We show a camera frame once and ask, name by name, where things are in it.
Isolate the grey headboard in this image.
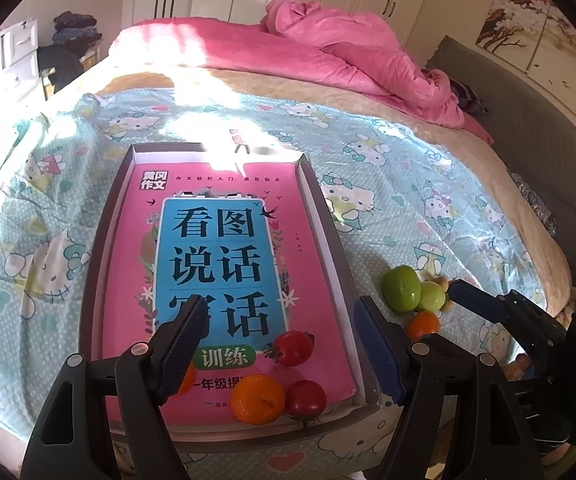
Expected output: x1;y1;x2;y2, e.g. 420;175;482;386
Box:
425;35;576;281

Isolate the pink duvet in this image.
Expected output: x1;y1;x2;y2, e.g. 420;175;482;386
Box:
108;0;494;146

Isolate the red tomato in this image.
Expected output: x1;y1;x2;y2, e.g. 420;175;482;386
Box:
268;331;315;367
286;380;328;421

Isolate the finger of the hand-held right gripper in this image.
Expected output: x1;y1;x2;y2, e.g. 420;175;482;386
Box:
450;279;568;341

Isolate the dark floral cloth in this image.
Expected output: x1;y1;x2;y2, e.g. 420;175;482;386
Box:
508;172;561;233

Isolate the orange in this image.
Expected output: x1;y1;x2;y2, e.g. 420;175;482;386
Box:
177;362;198;396
407;311;441;342
231;374;287;424

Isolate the tree wall painting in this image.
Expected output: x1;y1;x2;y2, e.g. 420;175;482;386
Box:
475;0;576;131

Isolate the pile of dark clothes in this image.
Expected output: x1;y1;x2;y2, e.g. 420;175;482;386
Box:
38;42;101;91

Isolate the stack of folded clothes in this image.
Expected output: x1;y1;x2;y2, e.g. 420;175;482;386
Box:
52;10;104;46

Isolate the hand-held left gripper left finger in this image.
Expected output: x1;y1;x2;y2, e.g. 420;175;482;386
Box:
20;296;211;480

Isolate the pink and blue book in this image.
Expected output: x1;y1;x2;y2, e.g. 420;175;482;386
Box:
103;160;361;426

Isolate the dark shallow cardboard box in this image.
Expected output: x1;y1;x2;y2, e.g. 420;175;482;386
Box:
77;142;384;448

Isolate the cartoon cat printed blanket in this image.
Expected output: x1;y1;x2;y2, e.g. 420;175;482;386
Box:
0;90;544;480

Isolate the green apple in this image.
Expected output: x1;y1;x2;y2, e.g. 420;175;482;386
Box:
382;266;423;314
415;281;447;312

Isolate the dark plaid pillow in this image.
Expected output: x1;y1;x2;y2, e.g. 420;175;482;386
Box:
448;77;489;116

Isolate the white drawer cabinet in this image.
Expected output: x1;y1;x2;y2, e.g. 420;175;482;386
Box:
0;19;39;106

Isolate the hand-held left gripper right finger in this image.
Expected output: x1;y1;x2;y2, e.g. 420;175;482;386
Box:
354;296;549;480

